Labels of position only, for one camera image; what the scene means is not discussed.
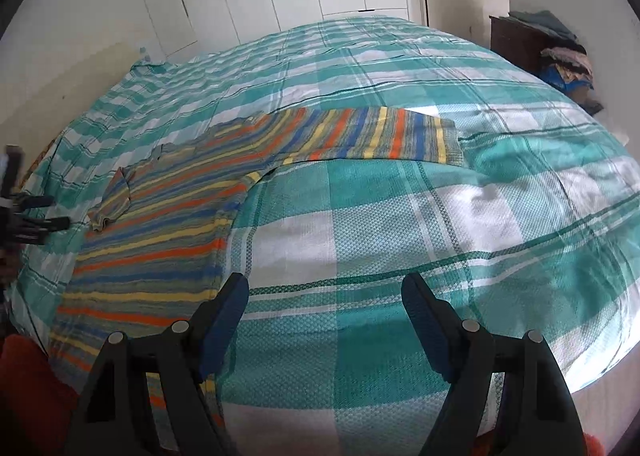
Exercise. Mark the striped knit sweater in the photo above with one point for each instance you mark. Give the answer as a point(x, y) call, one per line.
point(323, 211)

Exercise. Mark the pile of clothes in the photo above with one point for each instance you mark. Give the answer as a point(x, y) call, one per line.
point(556, 56)

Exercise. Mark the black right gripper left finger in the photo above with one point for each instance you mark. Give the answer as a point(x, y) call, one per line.
point(114, 414)

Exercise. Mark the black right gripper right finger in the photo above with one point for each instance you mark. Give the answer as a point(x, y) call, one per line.
point(537, 415)

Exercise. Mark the dark wooden side table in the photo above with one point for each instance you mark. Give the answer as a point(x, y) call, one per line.
point(521, 45)

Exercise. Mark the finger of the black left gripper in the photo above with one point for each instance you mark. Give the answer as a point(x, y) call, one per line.
point(26, 201)
point(25, 229)

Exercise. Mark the teal white plaid bedspread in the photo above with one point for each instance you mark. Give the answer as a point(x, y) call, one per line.
point(545, 207)

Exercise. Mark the orange red garment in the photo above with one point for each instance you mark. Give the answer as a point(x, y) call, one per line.
point(42, 404)

